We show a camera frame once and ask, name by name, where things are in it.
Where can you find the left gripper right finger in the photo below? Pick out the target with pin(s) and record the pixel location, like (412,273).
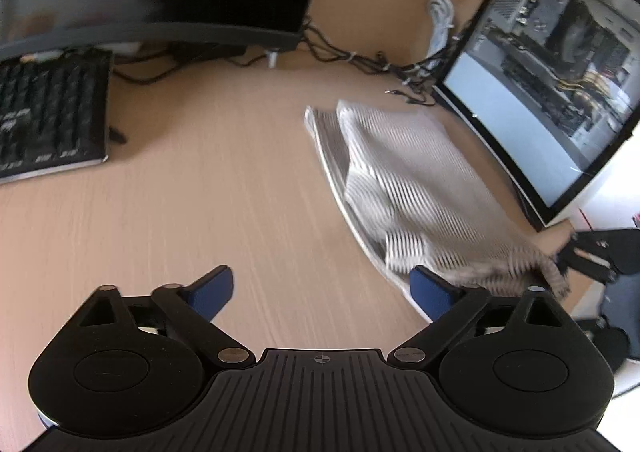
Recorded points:
(451,310)

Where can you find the black mechanical keyboard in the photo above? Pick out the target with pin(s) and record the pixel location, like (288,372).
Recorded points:
(54,113)

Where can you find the beige striped knit garment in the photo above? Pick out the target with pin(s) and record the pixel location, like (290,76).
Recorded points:
(411,199)

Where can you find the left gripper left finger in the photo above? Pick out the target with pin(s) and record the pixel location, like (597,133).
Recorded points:
(189,312)

